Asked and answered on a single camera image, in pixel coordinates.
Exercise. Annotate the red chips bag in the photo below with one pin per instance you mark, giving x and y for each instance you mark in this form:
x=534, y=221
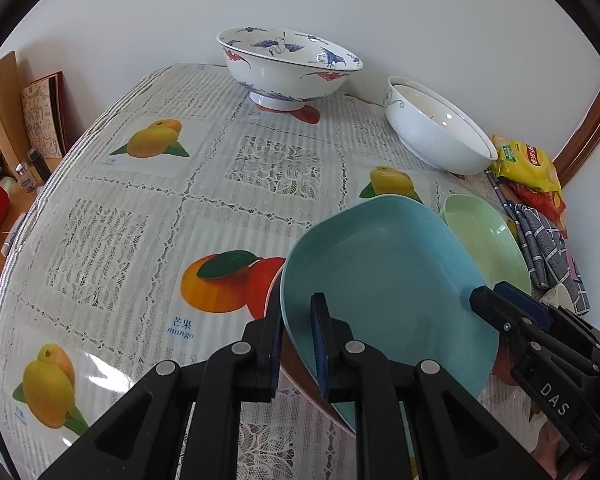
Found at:
x=542, y=202

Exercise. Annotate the small black bottle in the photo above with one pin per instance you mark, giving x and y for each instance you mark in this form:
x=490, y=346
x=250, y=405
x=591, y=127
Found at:
x=39, y=165

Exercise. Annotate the light green plate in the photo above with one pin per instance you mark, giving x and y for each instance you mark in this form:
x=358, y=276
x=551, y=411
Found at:
x=485, y=240

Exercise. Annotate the fruit printed lace tablecloth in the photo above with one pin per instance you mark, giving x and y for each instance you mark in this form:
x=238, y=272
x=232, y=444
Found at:
x=130, y=220

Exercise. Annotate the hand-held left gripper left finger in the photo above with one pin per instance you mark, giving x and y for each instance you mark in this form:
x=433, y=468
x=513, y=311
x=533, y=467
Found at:
x=265, y=360

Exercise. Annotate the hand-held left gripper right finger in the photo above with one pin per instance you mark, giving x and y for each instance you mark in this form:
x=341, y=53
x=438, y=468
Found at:
x=321, y=345

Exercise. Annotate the large crane patterned porcelain bowl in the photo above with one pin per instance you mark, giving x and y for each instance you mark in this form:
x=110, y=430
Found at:
x=280, y=80

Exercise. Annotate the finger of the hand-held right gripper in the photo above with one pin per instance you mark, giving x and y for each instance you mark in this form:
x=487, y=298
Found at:
x=495, y=305
x=522, y=305

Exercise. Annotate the person's right hand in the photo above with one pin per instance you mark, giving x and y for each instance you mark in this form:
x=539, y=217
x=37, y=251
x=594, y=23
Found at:
x=552, y=457

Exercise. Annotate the brown wooden door frame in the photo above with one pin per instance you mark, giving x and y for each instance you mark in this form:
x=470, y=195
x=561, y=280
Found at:
x=590, y=130

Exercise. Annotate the patterned booklet with red edge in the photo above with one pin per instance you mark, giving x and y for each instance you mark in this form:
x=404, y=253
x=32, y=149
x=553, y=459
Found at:
x=42, y=120

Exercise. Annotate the yellow chips bag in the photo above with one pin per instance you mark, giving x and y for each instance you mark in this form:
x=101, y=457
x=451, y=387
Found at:
x=525, y=165

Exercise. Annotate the wooden cutting board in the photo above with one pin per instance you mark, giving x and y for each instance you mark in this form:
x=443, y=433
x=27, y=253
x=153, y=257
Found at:
x=5, y=110

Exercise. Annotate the white bowl with grey scrolls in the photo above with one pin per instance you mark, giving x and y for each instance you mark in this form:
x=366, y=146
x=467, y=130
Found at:
x=430, y=140

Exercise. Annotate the grey checked cloth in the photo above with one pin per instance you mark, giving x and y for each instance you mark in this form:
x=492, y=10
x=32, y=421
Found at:
x=545, y=245

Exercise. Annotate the white flower outlined bowl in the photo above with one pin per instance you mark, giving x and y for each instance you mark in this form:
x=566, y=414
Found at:
x=555, y=293

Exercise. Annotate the small glass shaker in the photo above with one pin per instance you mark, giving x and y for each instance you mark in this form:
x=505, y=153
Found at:
x=25, y=177

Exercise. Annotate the light blue plate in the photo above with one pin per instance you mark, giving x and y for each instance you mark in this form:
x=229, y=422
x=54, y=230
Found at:
x=380, y=270

